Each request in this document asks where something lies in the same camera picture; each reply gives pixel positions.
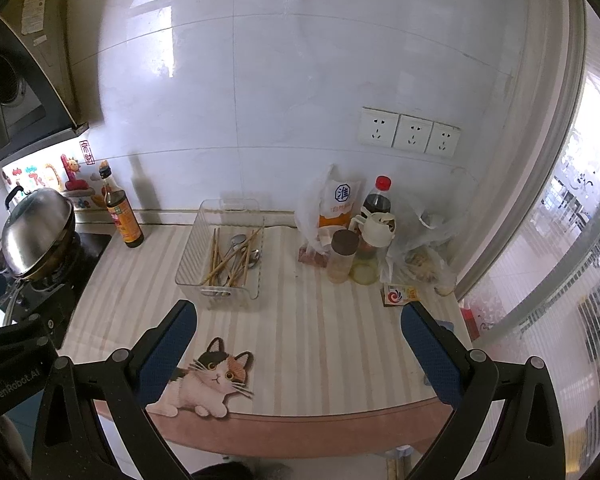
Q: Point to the pink plastic bag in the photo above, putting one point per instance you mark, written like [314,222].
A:
[480,317]

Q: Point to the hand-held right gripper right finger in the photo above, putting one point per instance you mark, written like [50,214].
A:
[430,355]

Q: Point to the wok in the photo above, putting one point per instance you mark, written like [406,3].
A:
[62,257]

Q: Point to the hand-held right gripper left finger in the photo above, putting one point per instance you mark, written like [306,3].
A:
[165,355]

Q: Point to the brown-lidded clear jar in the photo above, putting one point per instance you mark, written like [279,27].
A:
[341,265]

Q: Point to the black gas stove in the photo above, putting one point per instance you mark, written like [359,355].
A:
[87,250]

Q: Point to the soy sauce bottle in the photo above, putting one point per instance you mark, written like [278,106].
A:
[125,220]

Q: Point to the colourful wall stickers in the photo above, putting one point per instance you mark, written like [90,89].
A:
[72,175]

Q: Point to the white-lidded oil bottle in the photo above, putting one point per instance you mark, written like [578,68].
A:
[365,270]

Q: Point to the white plastic bag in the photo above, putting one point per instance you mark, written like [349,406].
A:
[307,210]

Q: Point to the white wall socket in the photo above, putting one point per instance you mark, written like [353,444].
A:
[377,127]
[442,141]
[412,135]

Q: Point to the red-capped dark bottle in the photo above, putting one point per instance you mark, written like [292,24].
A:
[377,202]

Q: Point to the striped table cloth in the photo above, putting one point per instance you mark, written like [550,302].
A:
[305,335]

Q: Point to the window frame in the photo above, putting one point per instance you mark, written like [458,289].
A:
[530,185]

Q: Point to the orange white salt bag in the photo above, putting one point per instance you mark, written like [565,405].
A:
[336,205]

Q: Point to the range hood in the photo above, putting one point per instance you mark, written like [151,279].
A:
[30,85]

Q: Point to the clear plastic utensil container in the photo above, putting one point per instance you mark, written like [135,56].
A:
[192,260]

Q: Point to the cat-shaped mat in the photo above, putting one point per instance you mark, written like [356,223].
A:
[205,390]

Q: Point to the red stamp wall sticker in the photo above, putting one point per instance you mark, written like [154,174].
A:
[86,151]

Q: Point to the crumpled clear plastic bag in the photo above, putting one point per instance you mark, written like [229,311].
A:
[430,240]

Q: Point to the red white seasoning packet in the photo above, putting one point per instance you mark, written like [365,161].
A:
[397,295]

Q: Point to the steel wok lid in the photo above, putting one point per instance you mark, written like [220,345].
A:
[35,230]

